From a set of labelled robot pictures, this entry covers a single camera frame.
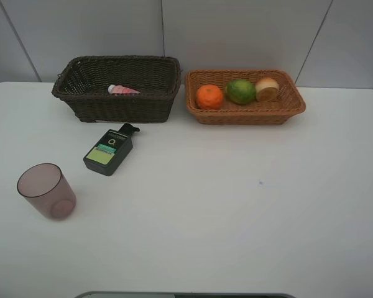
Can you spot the orange wicker basket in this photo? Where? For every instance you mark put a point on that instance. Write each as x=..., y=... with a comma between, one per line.
x=287, y=104

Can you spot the dark brown wicker basket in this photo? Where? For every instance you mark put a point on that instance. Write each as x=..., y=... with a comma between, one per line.
x=83, y=86

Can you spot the pink detergent bottle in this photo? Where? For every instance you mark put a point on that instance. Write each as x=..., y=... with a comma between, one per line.
x=119, y=89

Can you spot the red yellow peach fruit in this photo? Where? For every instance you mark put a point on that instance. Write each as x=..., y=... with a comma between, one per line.
x=267, y=89

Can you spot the translucent purple plastic cup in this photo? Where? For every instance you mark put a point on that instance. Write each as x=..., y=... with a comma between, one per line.
x=45, y=187

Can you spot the orange tangerine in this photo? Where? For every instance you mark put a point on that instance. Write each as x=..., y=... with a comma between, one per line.
x=209, y=97

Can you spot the black green pump bottle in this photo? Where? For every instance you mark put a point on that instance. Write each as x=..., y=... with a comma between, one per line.
x=110, y=150

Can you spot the green lime fruit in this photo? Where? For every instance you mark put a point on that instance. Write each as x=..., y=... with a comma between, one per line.
x=240, y=91

